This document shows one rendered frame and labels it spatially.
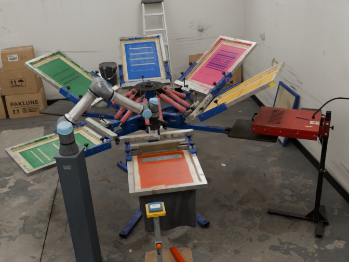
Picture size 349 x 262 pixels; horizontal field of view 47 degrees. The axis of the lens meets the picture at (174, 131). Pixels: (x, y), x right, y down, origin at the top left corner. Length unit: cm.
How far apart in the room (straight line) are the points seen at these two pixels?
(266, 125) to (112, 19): 431
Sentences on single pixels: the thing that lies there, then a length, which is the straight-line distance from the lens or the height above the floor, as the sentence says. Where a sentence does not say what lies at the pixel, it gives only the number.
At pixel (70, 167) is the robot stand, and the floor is 111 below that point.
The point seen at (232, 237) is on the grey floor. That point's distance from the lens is 407.
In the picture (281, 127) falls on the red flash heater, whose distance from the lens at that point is 366.
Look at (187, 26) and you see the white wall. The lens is 744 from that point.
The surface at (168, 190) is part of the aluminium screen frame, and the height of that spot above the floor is 98.
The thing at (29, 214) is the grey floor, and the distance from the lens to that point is 477.
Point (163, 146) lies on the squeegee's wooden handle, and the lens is 348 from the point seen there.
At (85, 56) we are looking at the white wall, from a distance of 746.
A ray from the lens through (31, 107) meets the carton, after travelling 736.
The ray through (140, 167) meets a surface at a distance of 335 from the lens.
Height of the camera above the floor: 263
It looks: 25 degrees down
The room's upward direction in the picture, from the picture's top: 3 degrees counter-clockwise
